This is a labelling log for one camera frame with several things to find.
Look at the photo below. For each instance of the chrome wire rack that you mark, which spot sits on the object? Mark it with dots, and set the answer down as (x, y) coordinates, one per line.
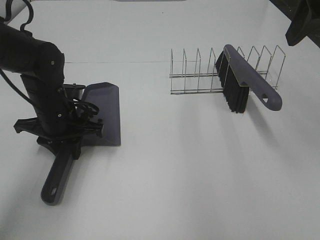
(200, 76)

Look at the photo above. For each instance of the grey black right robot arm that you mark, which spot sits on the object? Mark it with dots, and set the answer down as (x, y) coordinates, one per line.
(305, 21)

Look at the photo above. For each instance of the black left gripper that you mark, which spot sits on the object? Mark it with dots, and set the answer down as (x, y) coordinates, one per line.
(76, 129)

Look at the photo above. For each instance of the purple plastic dustpan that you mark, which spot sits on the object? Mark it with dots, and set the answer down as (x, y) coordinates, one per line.
(105, 96)

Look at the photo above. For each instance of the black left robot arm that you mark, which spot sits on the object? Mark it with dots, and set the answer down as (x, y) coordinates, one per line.
(35, 70)

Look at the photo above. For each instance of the purple hand brush black bristles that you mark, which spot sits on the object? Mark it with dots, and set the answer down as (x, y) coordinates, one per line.
(237, 78)

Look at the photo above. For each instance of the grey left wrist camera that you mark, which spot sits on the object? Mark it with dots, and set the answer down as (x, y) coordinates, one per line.
(74, 91)

